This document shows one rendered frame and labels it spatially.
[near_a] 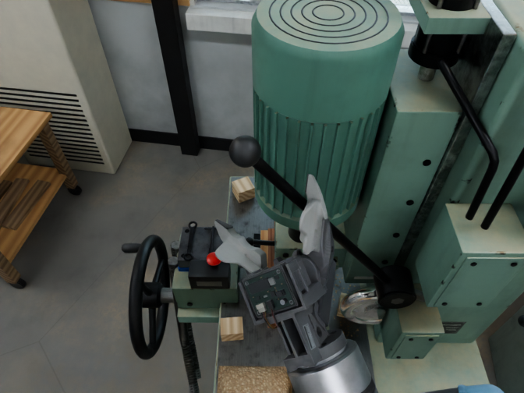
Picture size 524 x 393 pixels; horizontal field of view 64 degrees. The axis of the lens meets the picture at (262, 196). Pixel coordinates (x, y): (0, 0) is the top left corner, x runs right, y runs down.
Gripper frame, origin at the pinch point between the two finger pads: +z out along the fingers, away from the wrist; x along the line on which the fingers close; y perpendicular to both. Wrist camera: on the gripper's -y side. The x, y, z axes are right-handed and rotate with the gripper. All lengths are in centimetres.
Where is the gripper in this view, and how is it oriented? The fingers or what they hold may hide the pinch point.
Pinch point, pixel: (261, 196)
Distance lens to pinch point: 54.0
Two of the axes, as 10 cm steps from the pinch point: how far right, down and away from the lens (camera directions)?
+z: -3.9, -9.2, 1.1
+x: -7.9, 3.9, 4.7
